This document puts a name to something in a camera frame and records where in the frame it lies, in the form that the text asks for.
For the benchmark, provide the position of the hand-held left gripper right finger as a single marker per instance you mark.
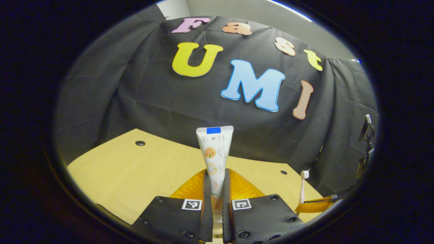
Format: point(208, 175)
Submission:
point(226, 210)

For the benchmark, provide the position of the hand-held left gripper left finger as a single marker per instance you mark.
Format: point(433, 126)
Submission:
point(206, 210)

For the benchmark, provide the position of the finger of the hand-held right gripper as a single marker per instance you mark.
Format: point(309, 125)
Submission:
point(315, 206)

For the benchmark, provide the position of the white toothbrush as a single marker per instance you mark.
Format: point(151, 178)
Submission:
point(302, 189)

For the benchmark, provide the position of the white toothpaste tube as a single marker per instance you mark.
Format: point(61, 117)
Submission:
point(215, 149)

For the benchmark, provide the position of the black backdrop cloth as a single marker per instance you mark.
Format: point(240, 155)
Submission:
point(152, 101)

